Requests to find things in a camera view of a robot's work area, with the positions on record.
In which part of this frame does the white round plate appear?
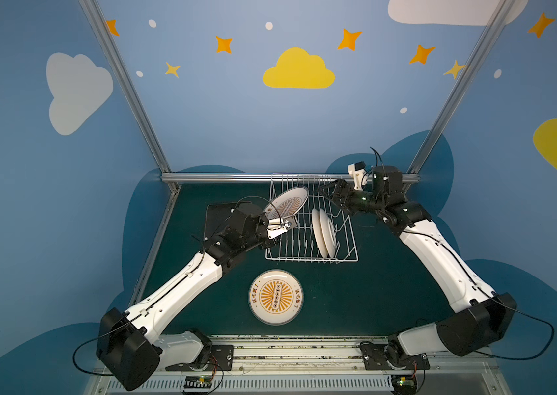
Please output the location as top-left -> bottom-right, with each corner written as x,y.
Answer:
311,208 -> 329,258
319,209 -> 337,258
248,270 -> 304,326
264,186 -> 309,220

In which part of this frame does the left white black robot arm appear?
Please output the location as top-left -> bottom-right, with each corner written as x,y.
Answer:
96,201 -> 273,391

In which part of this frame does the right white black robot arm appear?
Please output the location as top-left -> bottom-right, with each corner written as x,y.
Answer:
318,163 -> 517,369

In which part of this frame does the left small circuit board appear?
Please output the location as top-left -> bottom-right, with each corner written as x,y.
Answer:
182,376 -> 212,394

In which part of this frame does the small circuit board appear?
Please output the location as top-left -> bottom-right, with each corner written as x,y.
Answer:
391,375 -> 418,395
182,376 -> 212,394

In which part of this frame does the right small circuit board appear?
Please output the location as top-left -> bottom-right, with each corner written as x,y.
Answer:
391,375 -> 418,395

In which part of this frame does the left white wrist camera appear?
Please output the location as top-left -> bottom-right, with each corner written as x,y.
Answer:
268,218 -> 293,240

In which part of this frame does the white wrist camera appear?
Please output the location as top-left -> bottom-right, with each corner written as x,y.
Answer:
348,161 -> 368,191
268,218 -> 293,240

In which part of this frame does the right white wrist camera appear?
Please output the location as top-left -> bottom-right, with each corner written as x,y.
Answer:
348,161 -> 368,191

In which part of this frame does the white wire dish rack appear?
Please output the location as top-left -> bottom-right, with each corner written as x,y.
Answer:
265,174 -> 358,263

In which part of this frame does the right aluminium frame post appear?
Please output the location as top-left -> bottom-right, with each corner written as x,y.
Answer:
406,0 -> 516,179

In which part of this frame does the aluminium frame post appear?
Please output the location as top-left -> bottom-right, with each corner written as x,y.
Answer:
79,0 -> 171,174
406,0 -> 516,179

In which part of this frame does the rear aluminium frame rail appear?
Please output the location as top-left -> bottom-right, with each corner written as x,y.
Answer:
161,172 -> 353,184

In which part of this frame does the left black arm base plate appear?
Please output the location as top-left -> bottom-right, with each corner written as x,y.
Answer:
165,345 -> 234,372

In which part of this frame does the front aluminium rail bed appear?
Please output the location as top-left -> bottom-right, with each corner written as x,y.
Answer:
135,335 -> 511,394

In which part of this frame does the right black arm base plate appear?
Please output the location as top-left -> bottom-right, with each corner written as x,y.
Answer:
358,341 -> 430,370

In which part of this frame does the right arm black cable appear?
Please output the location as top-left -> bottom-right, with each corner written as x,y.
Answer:
369,146 -> 556,361

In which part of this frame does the left aluminium frame post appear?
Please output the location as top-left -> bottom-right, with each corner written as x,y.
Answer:
79,0 -> 171,174

